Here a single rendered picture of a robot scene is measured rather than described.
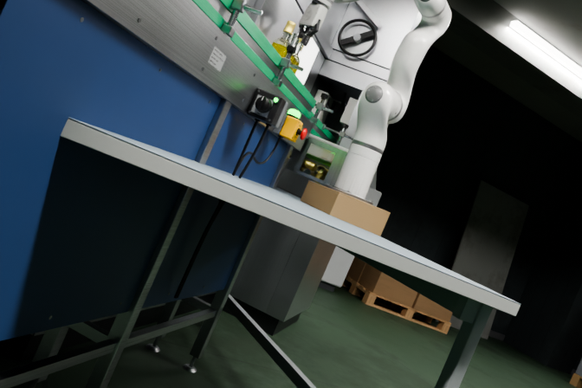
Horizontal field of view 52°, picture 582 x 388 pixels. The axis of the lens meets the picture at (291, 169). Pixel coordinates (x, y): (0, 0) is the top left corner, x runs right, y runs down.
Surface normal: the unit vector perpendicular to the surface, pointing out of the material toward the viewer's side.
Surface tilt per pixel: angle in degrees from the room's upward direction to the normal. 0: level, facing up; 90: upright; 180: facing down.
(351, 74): 90
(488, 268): 83
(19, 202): 90
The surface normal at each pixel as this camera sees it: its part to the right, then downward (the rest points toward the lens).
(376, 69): -0.22, -0.12
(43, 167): 0.89, 0.38
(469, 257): 0.47, 0.05
